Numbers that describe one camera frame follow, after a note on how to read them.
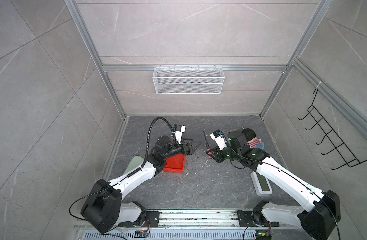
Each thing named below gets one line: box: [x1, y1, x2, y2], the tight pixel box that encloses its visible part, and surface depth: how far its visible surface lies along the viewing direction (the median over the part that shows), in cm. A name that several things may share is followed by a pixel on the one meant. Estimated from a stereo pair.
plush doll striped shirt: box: [248, 138, 262, 149], surface depth 99 cm
